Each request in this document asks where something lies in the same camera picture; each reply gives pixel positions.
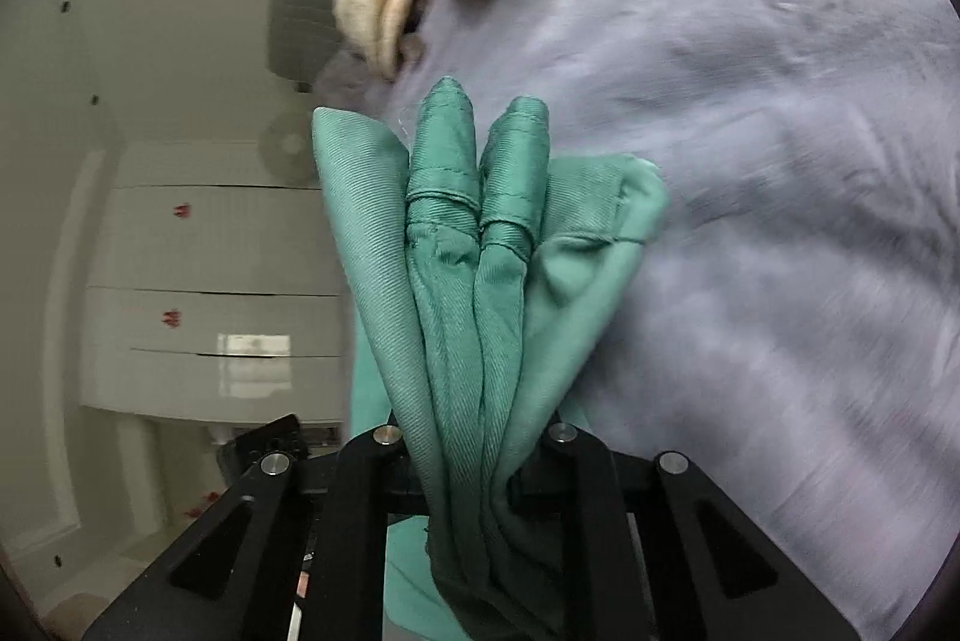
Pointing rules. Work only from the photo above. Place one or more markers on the green pants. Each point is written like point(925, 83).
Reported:
point(450, 311)

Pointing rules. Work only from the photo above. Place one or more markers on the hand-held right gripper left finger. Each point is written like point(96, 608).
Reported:
point(360, 498)

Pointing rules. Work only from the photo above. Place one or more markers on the lavender blanket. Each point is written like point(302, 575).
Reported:
point(750, 161)

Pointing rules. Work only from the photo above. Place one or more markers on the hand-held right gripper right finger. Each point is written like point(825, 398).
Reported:
point(592, 498)

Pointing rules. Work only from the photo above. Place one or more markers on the white dresser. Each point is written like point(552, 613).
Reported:
point(225, 236)

